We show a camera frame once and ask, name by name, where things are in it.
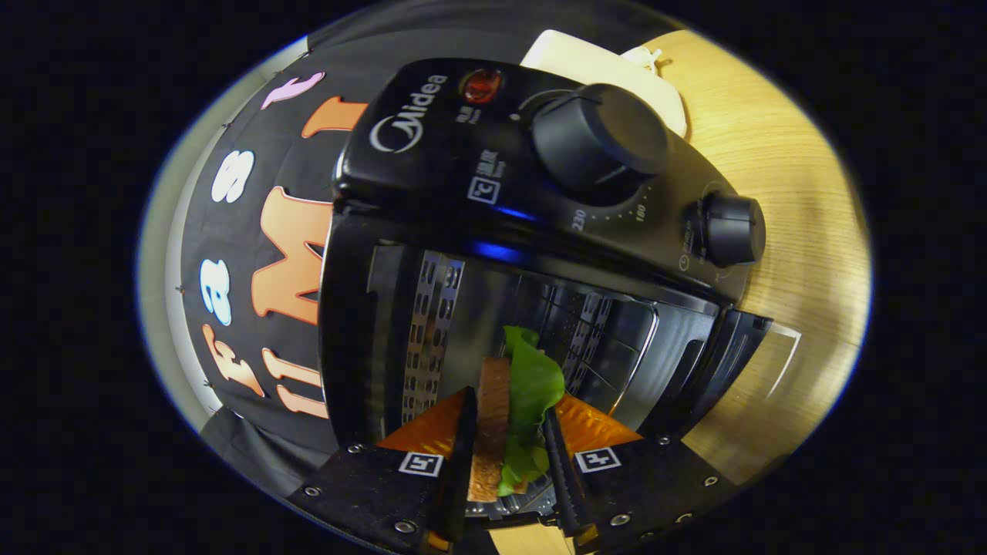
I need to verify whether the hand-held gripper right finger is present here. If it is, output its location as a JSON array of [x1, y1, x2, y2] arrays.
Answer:
[[542, 393, 737, 551]]

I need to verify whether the black toaster oven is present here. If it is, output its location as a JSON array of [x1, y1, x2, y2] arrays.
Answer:
[[318, 58, 803, 534]]

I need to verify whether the white slot toaster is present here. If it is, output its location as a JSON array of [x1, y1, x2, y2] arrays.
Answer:
[[520, 29, 689, 140]]

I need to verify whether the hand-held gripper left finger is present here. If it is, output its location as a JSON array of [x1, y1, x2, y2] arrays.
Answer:
[[287, 385, 480, 553]]

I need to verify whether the black backdrop cloth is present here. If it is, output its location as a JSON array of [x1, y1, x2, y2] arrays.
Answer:
[[179, 0, 683, 498]]

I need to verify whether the bread and lettuce sandwich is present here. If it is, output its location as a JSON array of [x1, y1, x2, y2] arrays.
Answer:
[[467, 325, 567, 504]]

